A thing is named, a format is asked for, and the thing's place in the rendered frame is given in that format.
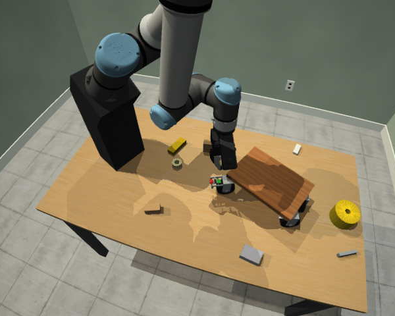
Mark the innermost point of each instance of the cream tape roll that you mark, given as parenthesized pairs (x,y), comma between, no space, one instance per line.
(176,166)

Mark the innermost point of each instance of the brown wooden dolly with casters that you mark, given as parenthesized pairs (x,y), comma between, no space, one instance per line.
(272,183)

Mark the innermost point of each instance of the yellow roll with center hole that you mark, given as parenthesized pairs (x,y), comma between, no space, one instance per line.
(344,214)

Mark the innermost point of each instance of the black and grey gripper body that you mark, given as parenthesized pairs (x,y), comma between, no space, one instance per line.
(215,139)

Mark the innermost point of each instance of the yellow rectangular block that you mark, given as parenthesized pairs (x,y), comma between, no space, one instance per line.
(175,147)

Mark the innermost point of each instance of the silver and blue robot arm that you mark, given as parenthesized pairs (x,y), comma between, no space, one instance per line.
(175,41)

